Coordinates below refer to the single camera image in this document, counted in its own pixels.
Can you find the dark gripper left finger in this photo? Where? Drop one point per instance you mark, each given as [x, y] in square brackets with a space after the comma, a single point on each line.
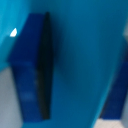
[30, 73]

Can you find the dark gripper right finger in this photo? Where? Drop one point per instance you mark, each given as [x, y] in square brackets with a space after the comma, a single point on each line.
[116, 90]

